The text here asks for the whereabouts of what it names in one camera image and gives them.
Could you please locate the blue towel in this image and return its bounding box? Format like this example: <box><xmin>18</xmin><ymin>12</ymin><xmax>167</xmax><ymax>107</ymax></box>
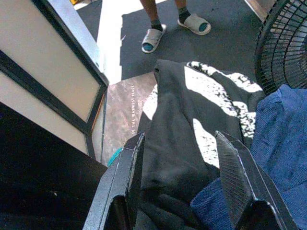
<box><xmin>190</xmin><ymin>84</ymin><xmax>307</xmax><ymax>230</ymax></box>

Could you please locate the teal item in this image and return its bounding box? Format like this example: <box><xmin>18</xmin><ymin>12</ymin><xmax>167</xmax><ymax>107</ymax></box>
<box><xmin>107</xmin><ymin>147</ymin><xmax>123</xmax><ymax>167</ymax></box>

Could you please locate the dark grey floor mat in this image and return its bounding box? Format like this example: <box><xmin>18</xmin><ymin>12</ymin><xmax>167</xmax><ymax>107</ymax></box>
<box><xmin>76</xmin><ymin>0</ymin><xmax>267</xmax><ymax>81</ymax></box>

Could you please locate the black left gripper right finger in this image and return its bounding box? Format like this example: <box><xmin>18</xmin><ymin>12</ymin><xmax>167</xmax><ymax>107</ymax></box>
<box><xmin>214</xmin><ymin>130</ymin><xmax>299</xmax><ymax>230</ymax></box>

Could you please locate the black garment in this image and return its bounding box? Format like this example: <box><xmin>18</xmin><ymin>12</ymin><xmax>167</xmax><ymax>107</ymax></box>
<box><xmin>130</xmin><ymin>59</ymin><xmax>267</xmax><ymax>230</ymax></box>

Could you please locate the brown printed cardboard box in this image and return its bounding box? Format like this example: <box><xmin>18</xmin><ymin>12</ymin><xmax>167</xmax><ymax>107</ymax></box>
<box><xmin>100</xmin><ymin>71</ymin><xmax>158</xmax><ymax>167</ymax></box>

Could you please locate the white slipper with teal insole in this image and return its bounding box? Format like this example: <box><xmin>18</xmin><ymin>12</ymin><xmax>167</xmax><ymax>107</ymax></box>
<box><xmin>141</xmin><ymin>23</ymin><xmax>167</xmax><ymax>54</ymax></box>
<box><xmin>177</xmin><ymin>13</ymin><xmax>212</xmax><ymax>36</ymax></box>

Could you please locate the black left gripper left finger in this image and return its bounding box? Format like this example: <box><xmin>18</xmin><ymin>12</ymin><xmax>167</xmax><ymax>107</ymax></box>
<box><xmin>83</xmin><ymin>131</ymin><xmax>146</xmax><ymax>230</ymax></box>

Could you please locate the white black-framed cabinet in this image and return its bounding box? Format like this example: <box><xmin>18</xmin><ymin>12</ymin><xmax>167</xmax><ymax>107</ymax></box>
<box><xmin>0</xmin><ymin>0</ymin><xmax>110</xmax><ymax>161</ymax></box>

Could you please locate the person's leg with dark sock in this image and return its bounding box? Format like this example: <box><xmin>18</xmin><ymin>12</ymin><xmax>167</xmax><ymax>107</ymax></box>
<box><xmin>174</xmin><ymin>0</ymin><xmax>192</xmax><ymax>24</ymax></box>
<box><xmin>139</xmin><ymin>0</ymin><xmax>164</xmax><ymax>32</ymax></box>

